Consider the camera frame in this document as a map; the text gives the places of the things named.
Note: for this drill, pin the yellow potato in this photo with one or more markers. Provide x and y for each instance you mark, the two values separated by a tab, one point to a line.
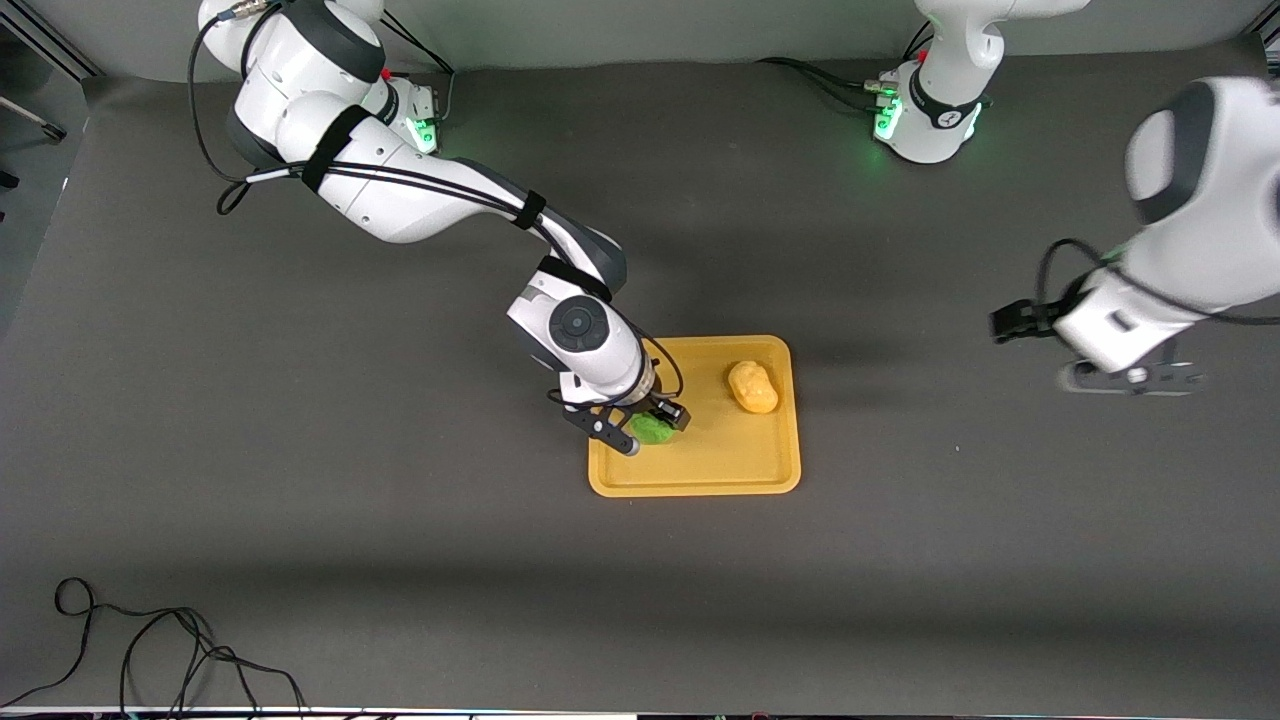
752	388

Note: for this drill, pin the dark grey table mat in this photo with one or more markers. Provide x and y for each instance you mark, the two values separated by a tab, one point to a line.
640	580

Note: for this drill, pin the orange plastic tray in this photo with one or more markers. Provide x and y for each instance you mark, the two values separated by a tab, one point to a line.
720	460

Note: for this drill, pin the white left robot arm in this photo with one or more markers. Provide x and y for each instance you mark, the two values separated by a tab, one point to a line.
1210	230

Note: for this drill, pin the green apple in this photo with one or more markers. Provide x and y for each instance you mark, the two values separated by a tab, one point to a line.
652	430

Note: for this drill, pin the dark metal frame bar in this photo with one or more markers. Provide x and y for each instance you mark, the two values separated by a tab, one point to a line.
55	50

